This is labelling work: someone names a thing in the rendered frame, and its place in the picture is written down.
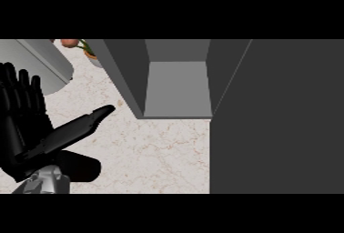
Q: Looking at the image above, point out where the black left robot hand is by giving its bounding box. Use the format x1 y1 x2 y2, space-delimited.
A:
0 62 117 184

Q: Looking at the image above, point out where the grey open cabinet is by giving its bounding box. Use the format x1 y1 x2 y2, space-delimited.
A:
84 38 252 120

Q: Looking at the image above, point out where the dark grey cabinet door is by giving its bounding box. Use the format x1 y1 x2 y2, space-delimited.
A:
208 38 344 195

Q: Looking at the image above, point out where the potted pink flower plant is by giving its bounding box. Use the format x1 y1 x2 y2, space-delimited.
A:
59 38 105 69

